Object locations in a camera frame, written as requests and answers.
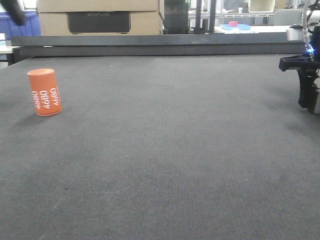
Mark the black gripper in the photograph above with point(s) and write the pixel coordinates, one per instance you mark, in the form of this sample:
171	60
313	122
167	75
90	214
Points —
309	92

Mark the black raised table edge board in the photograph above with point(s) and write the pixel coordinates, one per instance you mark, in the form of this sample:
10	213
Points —
213	44

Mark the white background table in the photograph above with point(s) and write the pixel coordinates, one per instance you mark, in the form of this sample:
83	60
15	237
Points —
255	29

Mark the blue flat tray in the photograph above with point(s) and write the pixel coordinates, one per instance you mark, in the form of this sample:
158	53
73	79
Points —
241	27

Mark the pink block on blue tray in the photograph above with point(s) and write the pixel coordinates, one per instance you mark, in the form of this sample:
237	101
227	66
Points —
233	24

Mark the orange cylinder with white numbers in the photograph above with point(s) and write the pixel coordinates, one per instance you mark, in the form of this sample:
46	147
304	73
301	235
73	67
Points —
45	91

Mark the large cardboard box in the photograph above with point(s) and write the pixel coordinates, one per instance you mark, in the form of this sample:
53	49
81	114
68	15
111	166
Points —
101	17

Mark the blue plastic crate background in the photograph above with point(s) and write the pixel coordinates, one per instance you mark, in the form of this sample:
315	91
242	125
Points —
31	27

